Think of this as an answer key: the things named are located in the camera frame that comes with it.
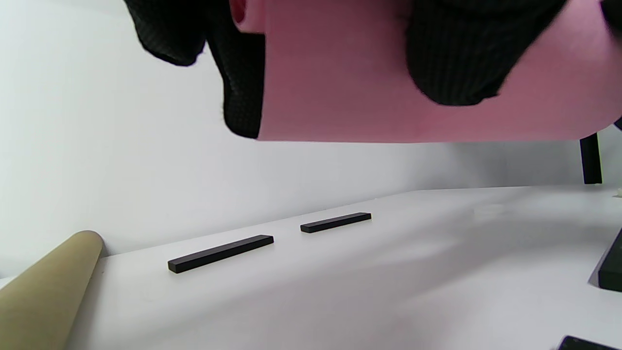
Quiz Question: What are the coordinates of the brown cardboard mailing tube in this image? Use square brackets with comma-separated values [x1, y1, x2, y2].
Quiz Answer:
[0, 230, 105, 350]

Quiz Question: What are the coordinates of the person's right hand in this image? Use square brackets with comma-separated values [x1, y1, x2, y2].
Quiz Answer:
[600, 0, 622, 42]

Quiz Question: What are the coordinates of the pink paper sheet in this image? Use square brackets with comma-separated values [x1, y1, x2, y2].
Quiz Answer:
[228, 0, 622, 144]

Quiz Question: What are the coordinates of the black rectangular weight bar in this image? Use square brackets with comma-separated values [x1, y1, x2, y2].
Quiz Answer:
[598, 227, 622, 293]
[300, 212, 373, 234]
[556, 335, 620, 350]
[168, 234, 275, 274]

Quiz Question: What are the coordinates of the person's left hand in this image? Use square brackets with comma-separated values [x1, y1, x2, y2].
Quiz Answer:
[124, 0, 568, 140]

